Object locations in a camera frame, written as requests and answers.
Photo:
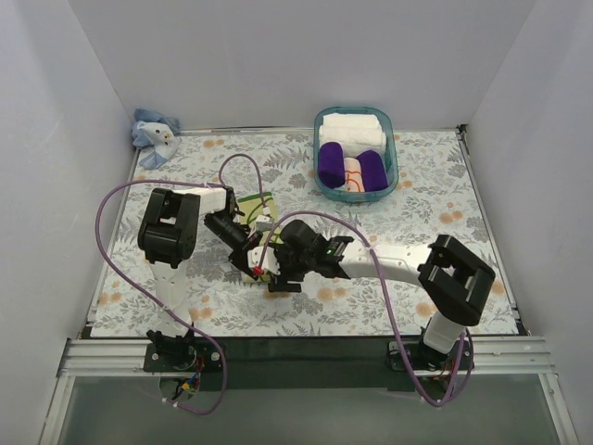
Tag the right purple rolled towel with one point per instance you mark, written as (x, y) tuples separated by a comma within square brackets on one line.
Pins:
[(372, 171)]

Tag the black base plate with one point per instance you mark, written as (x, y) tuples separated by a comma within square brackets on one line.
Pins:
[(215, 370)]

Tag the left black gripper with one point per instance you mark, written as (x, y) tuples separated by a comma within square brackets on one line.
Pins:
[(242, 255)]

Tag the aluminium frame rail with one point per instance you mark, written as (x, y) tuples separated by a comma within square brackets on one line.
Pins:
[(120, 357)]

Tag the green patterned towel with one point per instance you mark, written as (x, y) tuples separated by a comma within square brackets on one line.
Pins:
[(252, 208)]

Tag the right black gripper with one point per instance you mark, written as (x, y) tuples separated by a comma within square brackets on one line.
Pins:
[(284, 276)]

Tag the floral table mat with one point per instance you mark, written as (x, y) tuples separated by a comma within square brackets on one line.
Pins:
[(434, 195)]

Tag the white rolled towel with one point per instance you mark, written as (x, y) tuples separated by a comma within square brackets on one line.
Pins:
[(355, 133)]

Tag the peach orange rolled towel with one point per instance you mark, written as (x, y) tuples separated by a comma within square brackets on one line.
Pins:
[(353, 176)]

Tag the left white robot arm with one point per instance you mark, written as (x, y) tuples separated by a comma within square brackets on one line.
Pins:
[(168, 236)]

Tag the purple rolled towel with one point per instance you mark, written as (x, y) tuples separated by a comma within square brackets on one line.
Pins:
[(331, 166), (372, 171)]

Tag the left purple rolled towel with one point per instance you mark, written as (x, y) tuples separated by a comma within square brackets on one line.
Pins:
[(331, 166)]

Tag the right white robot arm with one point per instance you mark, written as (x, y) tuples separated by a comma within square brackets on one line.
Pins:
[(456, 280)]

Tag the teal plastic basket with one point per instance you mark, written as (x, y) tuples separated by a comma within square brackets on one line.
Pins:
[(389, 158)]

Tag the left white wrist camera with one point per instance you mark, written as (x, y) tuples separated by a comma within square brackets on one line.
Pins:
[(264, 222)]

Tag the blue towel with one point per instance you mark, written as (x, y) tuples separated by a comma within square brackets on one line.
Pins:
[(156, 136)]

